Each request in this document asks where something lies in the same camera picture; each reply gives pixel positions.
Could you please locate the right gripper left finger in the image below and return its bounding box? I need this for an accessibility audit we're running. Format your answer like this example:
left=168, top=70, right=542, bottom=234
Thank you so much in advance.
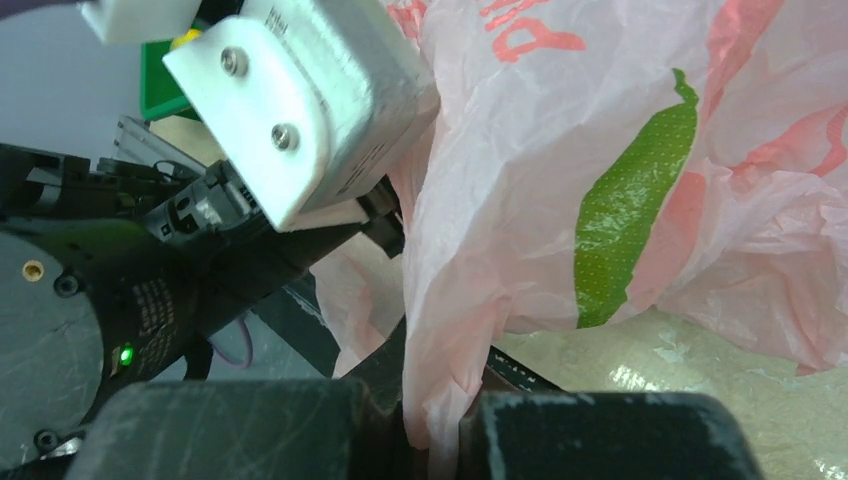
left=66, top=379, right=396, bottom=480

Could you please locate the aluminium frame rail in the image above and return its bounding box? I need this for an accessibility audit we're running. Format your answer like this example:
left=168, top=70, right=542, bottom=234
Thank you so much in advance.
left=96, top=116, right=206, bottom=181

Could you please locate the yellow fake lemon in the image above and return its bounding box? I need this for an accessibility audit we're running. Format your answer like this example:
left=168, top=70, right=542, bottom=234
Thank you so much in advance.
left=169, top=28, right=203, bottom=51

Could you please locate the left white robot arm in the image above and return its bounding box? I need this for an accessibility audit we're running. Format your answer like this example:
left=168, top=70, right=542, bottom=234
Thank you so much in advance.
left=1, top=145, right=401, bottom=479

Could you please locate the green plastic tray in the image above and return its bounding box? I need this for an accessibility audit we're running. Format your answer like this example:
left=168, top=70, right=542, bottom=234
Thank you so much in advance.
left=139, top=40, right=200, bottom=122

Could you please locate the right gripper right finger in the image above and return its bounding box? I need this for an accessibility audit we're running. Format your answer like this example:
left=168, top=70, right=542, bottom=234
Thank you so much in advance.
left=457, top=391, right=764, bottom=479

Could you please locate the pink plastic bag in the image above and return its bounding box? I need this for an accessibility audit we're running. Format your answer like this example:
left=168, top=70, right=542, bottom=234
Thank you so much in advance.
left=311, top=0, right=848, bottom=475

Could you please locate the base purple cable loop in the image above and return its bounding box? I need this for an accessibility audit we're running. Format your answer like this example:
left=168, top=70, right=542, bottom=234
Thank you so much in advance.
left=210, top=316, right=254, bottom=370

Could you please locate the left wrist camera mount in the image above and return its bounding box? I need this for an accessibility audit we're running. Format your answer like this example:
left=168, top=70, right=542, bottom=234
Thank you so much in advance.
left=79, top=0, right=442, bottom=234

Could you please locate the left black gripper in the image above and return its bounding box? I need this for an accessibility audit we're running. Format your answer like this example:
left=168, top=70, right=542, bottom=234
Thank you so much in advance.
left=142, top=162, right=403, bottom=336

